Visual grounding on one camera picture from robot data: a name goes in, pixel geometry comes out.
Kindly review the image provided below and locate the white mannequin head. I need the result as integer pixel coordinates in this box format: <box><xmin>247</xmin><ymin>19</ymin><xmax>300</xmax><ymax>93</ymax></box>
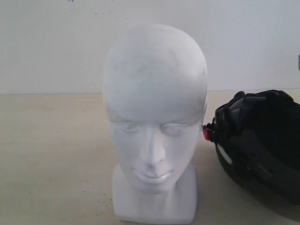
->
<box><xmin>103</xmin><ymin>24</ymin><xmax>208</xmax><ymax>225</ymax></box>

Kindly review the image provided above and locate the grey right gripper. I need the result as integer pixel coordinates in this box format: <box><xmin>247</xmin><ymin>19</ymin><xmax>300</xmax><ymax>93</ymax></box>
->
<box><xmin>298</xmin><ymin>54</ymin><xmax>300</xmax><ymax>71</ymax></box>

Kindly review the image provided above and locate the black helmet with tinted visor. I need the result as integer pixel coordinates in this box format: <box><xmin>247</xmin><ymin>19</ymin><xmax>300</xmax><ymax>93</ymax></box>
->
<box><xmin>202</xmin><ymin>90</ymin><xmax>300</xmax><ymax>221</ymax></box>

